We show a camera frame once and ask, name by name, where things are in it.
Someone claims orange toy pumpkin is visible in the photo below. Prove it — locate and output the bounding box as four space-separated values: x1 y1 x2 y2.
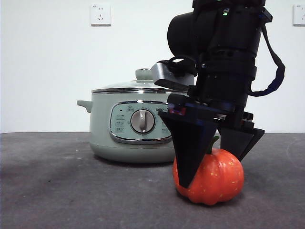
173 135 245 206

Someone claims pale green electric pot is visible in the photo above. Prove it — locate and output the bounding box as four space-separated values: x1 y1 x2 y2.
76 88 189 164

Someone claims black braided cable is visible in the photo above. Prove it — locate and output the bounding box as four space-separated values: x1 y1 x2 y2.
249 25 286 97

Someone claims white wall socket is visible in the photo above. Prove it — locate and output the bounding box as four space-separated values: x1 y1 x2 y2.
292 4 305 26
90 4 112 26

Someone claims glass lid with green knob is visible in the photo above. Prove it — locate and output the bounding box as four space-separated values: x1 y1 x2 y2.
92 68 191 95

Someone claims black camera cable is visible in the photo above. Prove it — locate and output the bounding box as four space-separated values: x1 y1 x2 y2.
169 55 198 78

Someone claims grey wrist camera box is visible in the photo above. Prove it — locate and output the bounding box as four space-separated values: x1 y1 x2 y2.
151 61 198 91

